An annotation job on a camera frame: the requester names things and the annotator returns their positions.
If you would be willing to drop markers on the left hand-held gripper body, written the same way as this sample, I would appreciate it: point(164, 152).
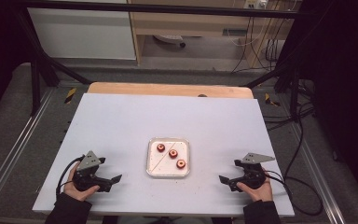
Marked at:
point(87, 169)

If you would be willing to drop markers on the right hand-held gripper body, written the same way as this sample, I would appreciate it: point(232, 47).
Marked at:
point(252, 174)

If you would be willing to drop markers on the thin wooden skewer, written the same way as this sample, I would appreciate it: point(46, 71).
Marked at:
point(158, 163)

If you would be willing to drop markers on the red cored hawthorn fruit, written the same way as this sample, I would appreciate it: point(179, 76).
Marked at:
point(173, 153)
point(181, 163)
point(160, 147)

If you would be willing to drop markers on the square white metal tray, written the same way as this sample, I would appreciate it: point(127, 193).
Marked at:
point(164, 168)

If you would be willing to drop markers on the person's right hand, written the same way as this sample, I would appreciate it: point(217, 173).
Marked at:
point(259, 193)

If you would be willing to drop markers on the person's left hand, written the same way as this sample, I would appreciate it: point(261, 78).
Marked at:
point(76, 192)

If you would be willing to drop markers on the light wooden board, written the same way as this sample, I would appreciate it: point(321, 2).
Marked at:
point(155, 89)

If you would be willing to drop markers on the black metal stand leg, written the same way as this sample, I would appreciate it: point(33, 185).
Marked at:
point(40, 74)
point(287, 81)

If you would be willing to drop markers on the dark curtain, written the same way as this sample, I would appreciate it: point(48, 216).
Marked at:
point(345, 93)
point(0, 46)

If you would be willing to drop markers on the white cabinet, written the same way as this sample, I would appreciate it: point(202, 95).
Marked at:
point(84, 34)

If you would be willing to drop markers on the grey chair base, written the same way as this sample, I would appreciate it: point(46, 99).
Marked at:
point(169, 39)

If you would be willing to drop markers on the light wooden desk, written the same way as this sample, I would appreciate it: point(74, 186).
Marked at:
point(192, 23)

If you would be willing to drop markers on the white power strip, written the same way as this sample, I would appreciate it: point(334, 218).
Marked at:
point(254, 3)

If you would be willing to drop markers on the aluminium floor rail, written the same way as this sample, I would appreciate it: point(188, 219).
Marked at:
point(320, 177)
point(15, 143)

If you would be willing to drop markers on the black metal frame bar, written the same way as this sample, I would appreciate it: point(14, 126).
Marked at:
point(167, 8)

